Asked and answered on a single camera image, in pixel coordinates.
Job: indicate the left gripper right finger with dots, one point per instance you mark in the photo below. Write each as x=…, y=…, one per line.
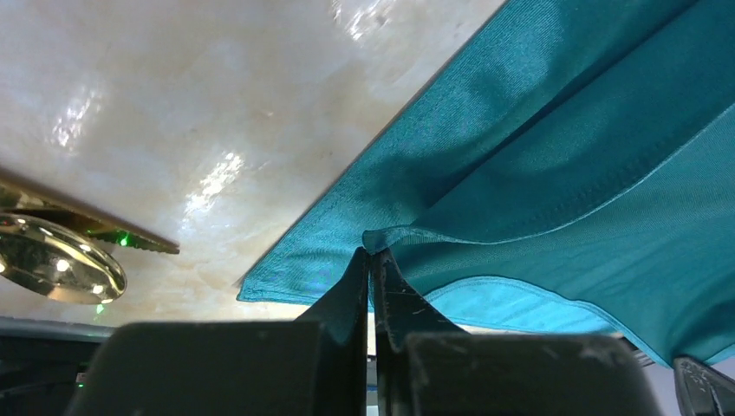
x=427, y=365

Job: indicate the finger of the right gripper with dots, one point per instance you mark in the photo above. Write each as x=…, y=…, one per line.
x=702, y=390

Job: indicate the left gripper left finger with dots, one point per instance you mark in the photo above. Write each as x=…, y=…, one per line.
x=313, y=365

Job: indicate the teal cloth napkin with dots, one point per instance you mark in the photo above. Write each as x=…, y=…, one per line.
x=570, y=170

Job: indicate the gold spoon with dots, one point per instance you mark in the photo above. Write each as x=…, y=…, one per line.
x=56, y=262

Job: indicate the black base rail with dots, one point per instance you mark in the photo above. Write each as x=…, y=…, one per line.
x=44, y=363

